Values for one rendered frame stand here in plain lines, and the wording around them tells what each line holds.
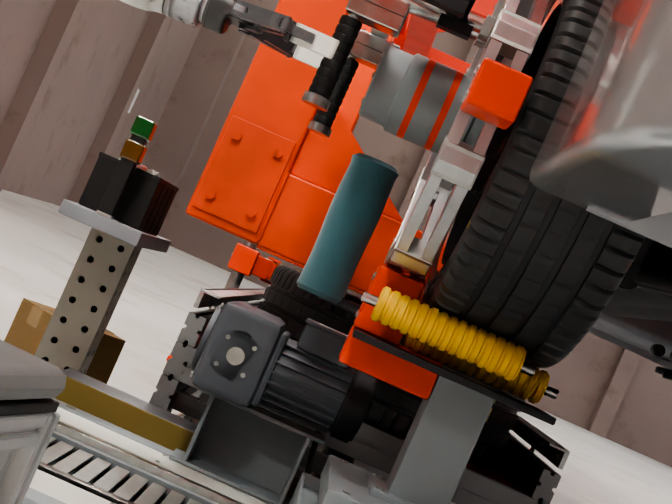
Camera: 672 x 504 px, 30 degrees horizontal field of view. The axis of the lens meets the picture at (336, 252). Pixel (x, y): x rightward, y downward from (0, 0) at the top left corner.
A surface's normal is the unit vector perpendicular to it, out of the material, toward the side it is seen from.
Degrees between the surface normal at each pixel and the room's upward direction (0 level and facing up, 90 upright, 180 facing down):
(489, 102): 90
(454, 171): 135
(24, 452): 90
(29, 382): 67
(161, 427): 90
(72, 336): 90
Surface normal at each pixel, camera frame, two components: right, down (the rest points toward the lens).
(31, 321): -0.63, -0.30
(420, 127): -0.27, 0.58
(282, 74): 0.00, -0.03
